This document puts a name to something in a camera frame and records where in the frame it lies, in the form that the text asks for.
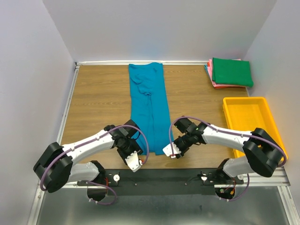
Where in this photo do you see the aluminium frame rail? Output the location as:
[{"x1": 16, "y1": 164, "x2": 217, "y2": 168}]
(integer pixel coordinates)
[{"x1": 29, "y1": 64, "x2": 300, "y2": 225}]

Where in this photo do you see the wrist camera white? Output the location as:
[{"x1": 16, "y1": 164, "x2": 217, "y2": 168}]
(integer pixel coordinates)
[
  {"x1": 163, "y1": 142, "x2": 181, "y2": 158},
  {"x1": 125, "y1": 151, "x2": 142, "y2": 173}
]

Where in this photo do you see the pink folded t shirt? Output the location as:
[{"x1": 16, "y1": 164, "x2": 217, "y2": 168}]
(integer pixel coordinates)
[{"x1": 208, "y1": 58, "x2": 244, "y2": 89}]

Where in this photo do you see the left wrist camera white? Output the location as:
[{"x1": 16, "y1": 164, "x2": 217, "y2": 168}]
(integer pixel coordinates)
[{"x1": 125, "y1": 151, "x2": 142, "y2": 173}]

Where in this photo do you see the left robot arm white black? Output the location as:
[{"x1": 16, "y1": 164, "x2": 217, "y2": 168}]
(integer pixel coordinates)
[{"x1": 33, "y1": 120, "x2": 143, "y2": 193}]

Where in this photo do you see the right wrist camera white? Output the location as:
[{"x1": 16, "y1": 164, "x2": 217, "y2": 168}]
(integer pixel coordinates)
[{"x1": 163, "y1": 142, "x2": 181, "y2": 158}]

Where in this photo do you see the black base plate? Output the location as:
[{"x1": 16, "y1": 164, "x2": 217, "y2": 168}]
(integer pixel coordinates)
[{"x1": 77, "y1": 168, "x2": 244, "y2": 200}]

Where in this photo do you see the light blue folded t shirt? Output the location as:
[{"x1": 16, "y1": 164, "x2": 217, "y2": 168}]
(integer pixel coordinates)
[{"x1": 204, "y1": 64, "x2": 212, "y2": 81}]

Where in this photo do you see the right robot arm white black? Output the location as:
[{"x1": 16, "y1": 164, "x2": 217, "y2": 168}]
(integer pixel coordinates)
[{"x1": 164, "y1": 116, "x2": 287, "y2": 184}]

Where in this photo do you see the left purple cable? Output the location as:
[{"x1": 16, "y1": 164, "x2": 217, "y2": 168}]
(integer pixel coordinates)
[{"x1": 39, "y1": 124, "x2": 150, "y2": 206}]

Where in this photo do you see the yellow plastic tray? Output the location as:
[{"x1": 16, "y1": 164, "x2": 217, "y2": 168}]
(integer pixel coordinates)
[{"x1": 223, "y1": 97, "x2": 286, "y2": 152}]

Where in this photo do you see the green folded t shirt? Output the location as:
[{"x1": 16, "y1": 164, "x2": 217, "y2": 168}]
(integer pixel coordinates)
[{"x1": 212, "y1": 58, "x2": 254, "y2": 87}]

